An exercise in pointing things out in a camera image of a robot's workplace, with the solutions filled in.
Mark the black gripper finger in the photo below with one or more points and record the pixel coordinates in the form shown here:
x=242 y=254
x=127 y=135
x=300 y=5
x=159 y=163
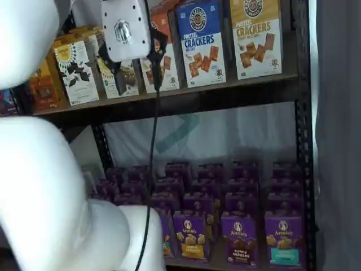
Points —
x=156 y=70
x=120 y=82

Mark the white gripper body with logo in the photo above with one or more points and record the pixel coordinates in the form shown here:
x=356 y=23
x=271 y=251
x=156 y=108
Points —
x=127 y=25

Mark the purple Annie's box brown patch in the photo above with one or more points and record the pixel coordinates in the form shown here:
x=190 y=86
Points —
x=239 y=234

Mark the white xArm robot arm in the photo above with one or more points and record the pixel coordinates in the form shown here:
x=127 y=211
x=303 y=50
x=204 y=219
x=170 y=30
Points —
x=42 y=183

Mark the white box with brown crackers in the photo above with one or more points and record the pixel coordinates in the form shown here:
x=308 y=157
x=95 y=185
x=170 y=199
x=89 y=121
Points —
x=131 y=82

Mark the orange-red pretzel crackers box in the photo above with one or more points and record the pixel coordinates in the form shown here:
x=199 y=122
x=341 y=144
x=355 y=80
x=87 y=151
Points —
x=169 y=73

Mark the white box with black crackers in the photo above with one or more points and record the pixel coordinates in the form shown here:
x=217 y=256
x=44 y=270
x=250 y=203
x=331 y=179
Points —
x=76 y=84

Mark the blue pretzel crackers box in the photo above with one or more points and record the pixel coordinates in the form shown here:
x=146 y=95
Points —
x=200 y=42

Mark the brown wooden shelf board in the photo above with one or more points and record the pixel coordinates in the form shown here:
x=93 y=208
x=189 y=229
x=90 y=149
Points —
x=231 y=84

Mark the orange-brown snack box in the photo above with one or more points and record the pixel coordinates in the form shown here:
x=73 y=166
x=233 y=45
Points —
x=45 y=90

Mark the gold pretzel crackers box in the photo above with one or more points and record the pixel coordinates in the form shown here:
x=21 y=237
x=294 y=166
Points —
x=256 y=42

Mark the blue-purple snack box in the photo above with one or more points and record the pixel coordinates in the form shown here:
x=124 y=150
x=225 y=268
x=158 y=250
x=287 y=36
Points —
x=5 y=104

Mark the purple Annie's box green patch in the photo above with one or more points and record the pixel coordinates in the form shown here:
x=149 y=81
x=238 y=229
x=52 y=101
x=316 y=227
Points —
x=168 y=234

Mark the purple Annie's box yellow patch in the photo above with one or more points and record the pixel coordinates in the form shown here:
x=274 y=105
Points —
x=191 y=231

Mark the black metal shelf rack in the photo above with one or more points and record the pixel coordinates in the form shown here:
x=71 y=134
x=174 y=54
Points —
x=306 y=141

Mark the purple Annie's box teal patch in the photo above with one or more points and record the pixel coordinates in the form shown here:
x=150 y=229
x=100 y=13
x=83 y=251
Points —
x=285 y=234

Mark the white translucent backdrop sheet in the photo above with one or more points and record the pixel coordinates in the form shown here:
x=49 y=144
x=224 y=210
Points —
x=225 y=135

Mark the grey curtain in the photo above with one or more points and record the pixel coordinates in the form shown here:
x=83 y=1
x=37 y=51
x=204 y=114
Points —
x=338 y=141

